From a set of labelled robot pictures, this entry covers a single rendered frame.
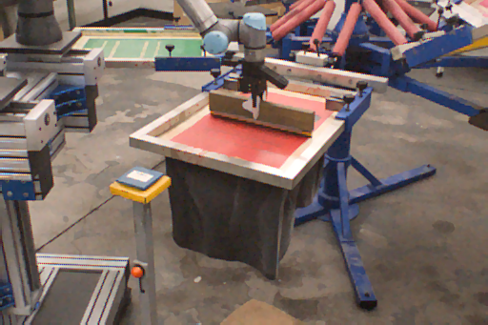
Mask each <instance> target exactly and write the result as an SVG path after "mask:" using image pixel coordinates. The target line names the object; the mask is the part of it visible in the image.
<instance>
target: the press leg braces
mask: <svg viewBox="0 0 488 325"><path fill-rule="evenodd" d="M330 163H331V161H329V160H327V158H325V160H324V167H323V175H325V173H326V172H327V170H329V169H330ZM351 166H353V168H354V169H356V170H357V171H358V172H359V173H360V174H362V175H363V176H364V177H365V178H366V179H367V180H369V181H370V183H368V184H366V186H368V187H370V188H372V189H374V190H376V189H378V188H381V187H385V186H387V184H386V183H383V182H382V181H380V180H378V179H377V178H375V176H374V175H373V174H371V173H370V172H369V171H368V170H366V168H365V167H364V166H362V165H361V164H360V163H359V162H358V161H357V160H356V159H355V158H354V157H351ZM335 170H336V178H337V186H338V193H339V202H340V222H341V230H337V231H338V234H339V236H340V240H341V242H355V240H354V239H353V234H352V232H351V230H350V220H349V201H348V193H347V186H346V178H345V171H344V162H337V163H336V167H335Z"/></svg>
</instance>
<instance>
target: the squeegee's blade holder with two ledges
mask: <svg viewBox="0 0 488 325"><path fill-rule="evenodd" d="M214 113H215V114H222V115H226V116H229V117H232V118H239V119H243V120H246V121H250V122H254V123H260V124H263V125H267V126H271V127H278V128H281V129H284V130H288V131H292V132H302V131H303V129H300V128H298V127H290V126H286V125H283V124H279V123H272V122H269V121H265V120H262V119H258V118H257V119H254V118H251V117H248V116H244V115H241V114H233V113H229V112H224V111H221V110H214Z"/></svg>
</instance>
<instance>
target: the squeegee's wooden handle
mask: <svg viewBox="0 0 488 325"><path fill-rule="evenodd" d="M248 100H249V97H245V96H241V95H237V94H233V93H229V92H222V91H215V90H211V91H210V92H209V111H212V112H214V110H221V111H224V112H229V113H233V114H241V115H244V116H248V117H251V118H254V115H253V113H252V112H250V111H249V110H246V109H244V108H243V106H242V104H243V102H246V101H248ZM258 107H259V110H258V117H257V118H258V119H262V120H265V121H269V122H272V123H279V124H283V125H286V126H290V127H298V128H300V129H303V132H309V133H311V132H313V131H314V130H315V111H313V110H306V109H301V108H298V107H294V106H286V105H283V104H279V103H275V102H272V101H263V100H259V105H258Z"/></svg>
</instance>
